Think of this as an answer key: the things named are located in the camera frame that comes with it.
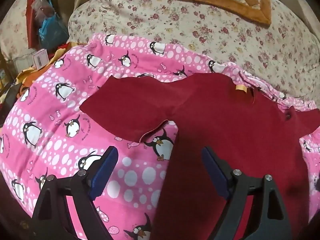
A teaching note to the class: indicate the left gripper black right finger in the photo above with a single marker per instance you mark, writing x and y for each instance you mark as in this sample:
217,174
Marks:
267,219

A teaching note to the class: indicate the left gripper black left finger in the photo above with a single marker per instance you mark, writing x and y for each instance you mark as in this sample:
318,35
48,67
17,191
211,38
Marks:
51,217

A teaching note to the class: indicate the dark red small shirt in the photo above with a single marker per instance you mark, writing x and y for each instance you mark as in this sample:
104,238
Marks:
247,130

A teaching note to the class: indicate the pink penguin print blanket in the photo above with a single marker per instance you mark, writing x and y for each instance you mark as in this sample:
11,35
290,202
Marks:
46,132

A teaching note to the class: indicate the yellow orange cloth pile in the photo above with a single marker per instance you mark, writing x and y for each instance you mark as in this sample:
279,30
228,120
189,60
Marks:
28,76

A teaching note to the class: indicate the small white barcode box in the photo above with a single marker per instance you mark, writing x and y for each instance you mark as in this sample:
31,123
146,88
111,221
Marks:
40,58

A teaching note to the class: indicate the floral beige duvet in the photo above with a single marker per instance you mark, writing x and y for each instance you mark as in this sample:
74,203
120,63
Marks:
286,54

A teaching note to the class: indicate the blue plastic bag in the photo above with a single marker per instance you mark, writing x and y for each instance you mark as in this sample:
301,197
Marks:
52,33

